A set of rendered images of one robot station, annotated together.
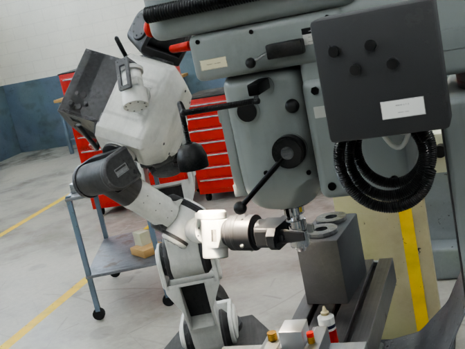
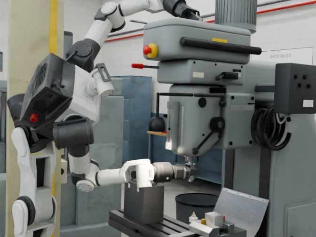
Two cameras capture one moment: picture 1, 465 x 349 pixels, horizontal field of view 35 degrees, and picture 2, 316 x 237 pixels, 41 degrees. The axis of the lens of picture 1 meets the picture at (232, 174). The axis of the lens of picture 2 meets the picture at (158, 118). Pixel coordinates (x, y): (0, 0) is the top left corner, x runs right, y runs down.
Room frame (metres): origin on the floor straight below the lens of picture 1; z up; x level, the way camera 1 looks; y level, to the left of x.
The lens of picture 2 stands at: (0.72, 1.55, 1.57)
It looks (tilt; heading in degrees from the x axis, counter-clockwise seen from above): 3 degrees down; 303
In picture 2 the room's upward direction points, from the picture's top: 2 degrees clockwise
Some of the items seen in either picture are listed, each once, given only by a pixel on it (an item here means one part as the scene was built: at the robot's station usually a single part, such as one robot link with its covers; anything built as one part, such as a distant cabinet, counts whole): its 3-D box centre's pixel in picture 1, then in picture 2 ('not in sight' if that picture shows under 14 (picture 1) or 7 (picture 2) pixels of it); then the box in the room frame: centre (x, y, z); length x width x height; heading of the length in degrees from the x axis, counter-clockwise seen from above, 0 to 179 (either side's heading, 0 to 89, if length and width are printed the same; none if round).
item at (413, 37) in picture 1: (381, 71); (297, 89); (1.21, -0.28, 1.62); 0.20 x 0.09 x 0.21; 69
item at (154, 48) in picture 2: not in sight; (152, 50); (1.72, 0.09, 1.76); 0.06 x 0.02 x 0.06; 159
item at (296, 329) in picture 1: (295, 338); (213, 220); (1.48, -0.06, 1.05); 0.06 x 0.05 x 0.06; 160
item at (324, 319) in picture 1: (327, 326); (193, 223); (1.62, -0.15, 0.99); 0.04 x 0.04 x 0.11
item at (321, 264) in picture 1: (331, 255); (143, 198); (1.97, -0.23, 1.03); 0.22 x 0.12 x 0.20; 154
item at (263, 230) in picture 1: (263, 233); (172, 172); (1.68, -0.04, 1.23); 0.13 x 0.12 x 0.10; 149
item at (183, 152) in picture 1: (191, 155); (157, 123); (1.69, 0.09, 1.46); 0.07 x 0.07 x 0.06
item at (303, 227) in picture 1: (298, 233); (190, 172); (1.64, -0.12, 1.23); 0.05 x 0.05 x 0.06
